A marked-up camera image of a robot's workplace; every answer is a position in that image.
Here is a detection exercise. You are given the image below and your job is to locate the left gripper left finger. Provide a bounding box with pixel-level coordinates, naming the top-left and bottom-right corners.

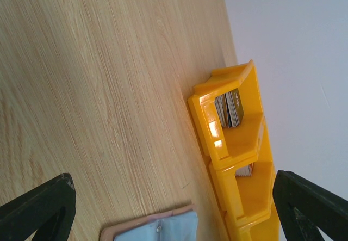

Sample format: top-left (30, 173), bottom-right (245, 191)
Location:
top-left (1, 173), bottom-right (76, 240)

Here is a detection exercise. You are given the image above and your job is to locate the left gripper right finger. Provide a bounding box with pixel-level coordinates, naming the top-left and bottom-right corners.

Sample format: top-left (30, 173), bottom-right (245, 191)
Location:
top-left (272, 170), bottom-right (347, 240)

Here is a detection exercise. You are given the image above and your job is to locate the pink card holder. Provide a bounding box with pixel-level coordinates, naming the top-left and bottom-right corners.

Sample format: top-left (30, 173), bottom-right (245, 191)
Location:
top-left (100, 204), bottom-right (198, 240)

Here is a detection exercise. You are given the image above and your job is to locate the red card stack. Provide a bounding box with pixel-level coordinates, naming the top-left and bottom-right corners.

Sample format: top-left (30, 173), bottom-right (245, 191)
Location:
top-left (235, 163), bottom-right (254, 177)

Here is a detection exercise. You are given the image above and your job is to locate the black card stack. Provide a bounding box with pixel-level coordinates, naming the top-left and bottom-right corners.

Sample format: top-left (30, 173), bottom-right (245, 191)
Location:
top-left (214, 89), bottom-right (244, 128)

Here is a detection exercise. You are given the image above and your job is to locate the yellow bin middle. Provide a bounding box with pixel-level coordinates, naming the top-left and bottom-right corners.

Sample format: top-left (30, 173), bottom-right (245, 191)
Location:
top-left (208, 121), bottom-right (275, 223)

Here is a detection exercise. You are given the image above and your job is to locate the yellow bin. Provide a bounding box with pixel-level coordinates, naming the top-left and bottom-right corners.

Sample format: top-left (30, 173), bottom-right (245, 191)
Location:
top-left (188, 61), bottom-right (265, 170)
top-left (208, 121), bottom-right (275, 223)
top-left (225, 204), bottom-right (280, 240)

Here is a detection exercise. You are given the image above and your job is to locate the yellow bin right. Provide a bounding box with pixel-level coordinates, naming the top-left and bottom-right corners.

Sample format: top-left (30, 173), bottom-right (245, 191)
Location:
top-left (225, 204), bottom-right (280, 240)

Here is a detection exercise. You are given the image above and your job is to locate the yellow bin left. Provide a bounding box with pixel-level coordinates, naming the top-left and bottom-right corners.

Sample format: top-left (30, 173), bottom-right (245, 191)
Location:
top-left (188, 61), bottom-right (265, 170)

